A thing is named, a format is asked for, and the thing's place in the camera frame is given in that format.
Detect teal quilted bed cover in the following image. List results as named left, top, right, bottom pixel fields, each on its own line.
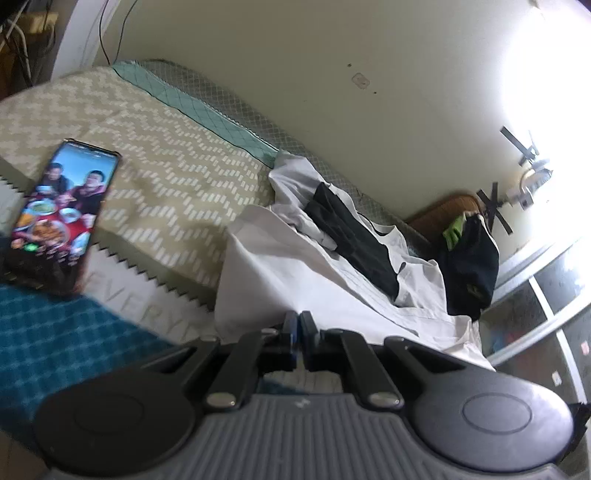
left=111, top=58, right=432, bottom=260

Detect large white garment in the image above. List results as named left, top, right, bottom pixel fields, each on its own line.
left=213, top=204, right=498, bottom=372

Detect white framed window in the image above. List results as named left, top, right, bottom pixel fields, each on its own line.
left=479, top=234, right=591, bottom=403

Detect smartphone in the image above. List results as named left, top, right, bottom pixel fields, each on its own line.
left=8, top=138, right=123, bottom=297

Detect green cloth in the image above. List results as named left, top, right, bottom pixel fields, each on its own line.
left=442, top=213, right=468, bottom=253

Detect dark clothes pile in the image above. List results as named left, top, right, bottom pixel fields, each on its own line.
left=435, top=213, right=502, bottom=322

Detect wooden headboard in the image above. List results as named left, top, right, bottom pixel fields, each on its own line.
left=405, top=193, right=486, bottom=243

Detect blue textured mat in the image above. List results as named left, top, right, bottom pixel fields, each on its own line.
left=0, top=281, right=186, bottom=459

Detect dark wall cables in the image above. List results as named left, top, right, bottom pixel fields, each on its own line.
left=97, top=0, right=140, bottom=66

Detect beige patterned blanket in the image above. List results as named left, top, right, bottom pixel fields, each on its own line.
left=0, top=67, right=279, bottom=344

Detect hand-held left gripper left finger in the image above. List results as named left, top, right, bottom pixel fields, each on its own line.
left=142, top=313, right=301, bottom=412

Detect black garment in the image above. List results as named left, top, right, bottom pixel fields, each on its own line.
left=304, top=183, right=408, bottom=300

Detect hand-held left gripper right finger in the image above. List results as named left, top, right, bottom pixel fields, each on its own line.
left=299, top=312, right=466, bottom=411

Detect white sweatshirt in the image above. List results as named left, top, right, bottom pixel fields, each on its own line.
left=268, top=149, right=413, bottom=261

